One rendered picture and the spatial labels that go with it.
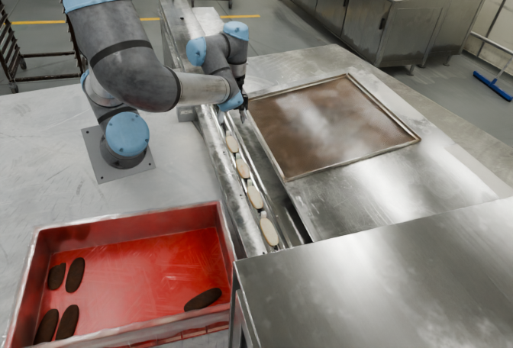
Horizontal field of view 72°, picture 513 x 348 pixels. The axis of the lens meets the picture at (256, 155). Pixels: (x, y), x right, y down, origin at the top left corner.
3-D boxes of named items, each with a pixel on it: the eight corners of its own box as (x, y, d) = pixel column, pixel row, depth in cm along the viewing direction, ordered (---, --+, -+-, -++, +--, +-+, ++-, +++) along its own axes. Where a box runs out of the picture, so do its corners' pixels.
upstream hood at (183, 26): (158, 4, 254) (156, -9, 248) (183, 4, 259) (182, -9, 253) (186, 87, 163) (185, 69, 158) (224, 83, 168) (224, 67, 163)
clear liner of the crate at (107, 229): (42, 247, 94) (30, 223, 88) (222, 219, 106) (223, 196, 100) (11, 386, 69) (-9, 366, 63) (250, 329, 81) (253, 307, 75)
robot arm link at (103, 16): (98, 130, 107) (89, 57, 58) (79, 85, 107) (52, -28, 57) (137, 117, 112) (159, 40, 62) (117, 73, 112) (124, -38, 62)
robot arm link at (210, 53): (206, 72, 95) (239, 63, 101) (189, 33, 95) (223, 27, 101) (196, 82, 102) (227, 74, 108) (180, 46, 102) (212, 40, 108)
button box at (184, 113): (175, 119, 152) (174, 97, 145) (194, 117, 155) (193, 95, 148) (179, 130, 146) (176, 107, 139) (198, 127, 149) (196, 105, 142)
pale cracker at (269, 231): (256, 220, 104) (257, 217, 103) (269, 217, 105) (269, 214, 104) (268, 247, 96) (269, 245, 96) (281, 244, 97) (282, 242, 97)
